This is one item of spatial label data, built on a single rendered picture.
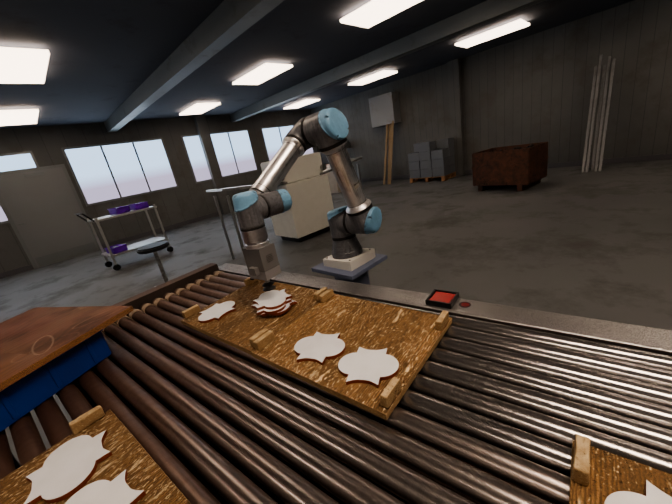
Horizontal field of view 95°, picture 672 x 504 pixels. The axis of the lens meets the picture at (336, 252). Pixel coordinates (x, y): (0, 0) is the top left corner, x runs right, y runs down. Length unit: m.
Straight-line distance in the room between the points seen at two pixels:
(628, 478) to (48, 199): 9.90
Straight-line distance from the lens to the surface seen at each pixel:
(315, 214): 5.37
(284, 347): 0.86
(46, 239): 9.90
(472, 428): 0.66
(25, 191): 9.87
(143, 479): 0.73
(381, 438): 0.63
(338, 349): 0.79
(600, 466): 0.63
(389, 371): 0.70
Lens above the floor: 1.40
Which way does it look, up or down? 18 degrees down
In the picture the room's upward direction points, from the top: 11 degrees counter-clockwise
